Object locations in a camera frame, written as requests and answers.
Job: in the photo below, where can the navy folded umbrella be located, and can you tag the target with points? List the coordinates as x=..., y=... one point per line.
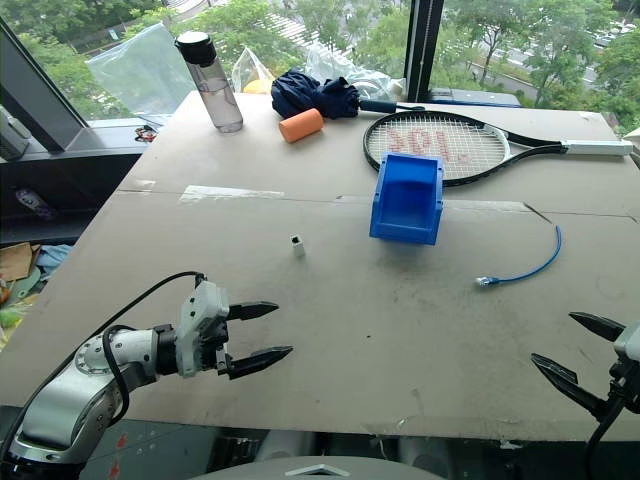
x=310, y=95

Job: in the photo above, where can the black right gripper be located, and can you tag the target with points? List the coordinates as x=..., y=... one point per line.
x=627, y=382

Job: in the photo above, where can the orange foam cylinder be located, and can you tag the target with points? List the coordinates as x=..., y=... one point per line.
x=301, y=125

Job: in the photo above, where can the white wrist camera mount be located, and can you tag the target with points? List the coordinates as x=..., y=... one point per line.
x=200, y=310
x=629, y=342

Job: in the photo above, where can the clear water bottle black cap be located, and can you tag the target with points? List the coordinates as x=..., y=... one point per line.
x=215, y=85

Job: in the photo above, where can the blue flat object on sill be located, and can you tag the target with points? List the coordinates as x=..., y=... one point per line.
x=475, y=97

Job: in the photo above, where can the crumpled clear plastic bag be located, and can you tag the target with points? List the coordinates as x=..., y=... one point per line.
x=345, y=67

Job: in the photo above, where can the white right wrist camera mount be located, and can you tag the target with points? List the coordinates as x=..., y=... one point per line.
x=629, y=342

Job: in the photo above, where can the grey device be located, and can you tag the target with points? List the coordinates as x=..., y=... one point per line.
x=12, y=135

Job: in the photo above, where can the dark slanted window pillar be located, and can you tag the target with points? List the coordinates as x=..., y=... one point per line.
x=35, y=95

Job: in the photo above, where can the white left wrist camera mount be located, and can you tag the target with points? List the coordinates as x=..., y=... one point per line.
x=200, y=310

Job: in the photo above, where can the red black small tangle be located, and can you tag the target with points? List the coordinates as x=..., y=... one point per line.
x=145, y=133

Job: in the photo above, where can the blue plastic storage bin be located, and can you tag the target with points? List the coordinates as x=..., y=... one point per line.
x=407, y=220

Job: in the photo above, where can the light blue cloth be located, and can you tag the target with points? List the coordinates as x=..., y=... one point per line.
x=55, y=260

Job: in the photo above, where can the grey rounded shape white chevron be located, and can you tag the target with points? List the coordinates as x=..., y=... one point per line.
x=315, y=470

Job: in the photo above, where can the black vertical window post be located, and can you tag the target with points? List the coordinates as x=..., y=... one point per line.
x=425, y=50

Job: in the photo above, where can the clear plastic bag yellow contents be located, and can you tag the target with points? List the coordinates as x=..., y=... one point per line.
x=252, y=75

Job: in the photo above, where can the brown cardboard piece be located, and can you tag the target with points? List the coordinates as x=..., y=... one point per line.
x=17, y=260

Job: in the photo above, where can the small white adapter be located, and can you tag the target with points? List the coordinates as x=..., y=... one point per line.
x=298, y=246

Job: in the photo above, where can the black white tennis racket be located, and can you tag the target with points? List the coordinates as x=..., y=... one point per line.
x=530, y=145

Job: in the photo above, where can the purple patterned item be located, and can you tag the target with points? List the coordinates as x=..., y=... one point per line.
x=32, y=202

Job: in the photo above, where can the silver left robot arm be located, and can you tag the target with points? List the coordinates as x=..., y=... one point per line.
x=65, y=405

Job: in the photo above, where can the blue transparent plastic bag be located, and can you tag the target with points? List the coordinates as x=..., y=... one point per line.
x=145, y=75

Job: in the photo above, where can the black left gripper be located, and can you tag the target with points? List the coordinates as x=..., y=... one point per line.
x=222, y=337

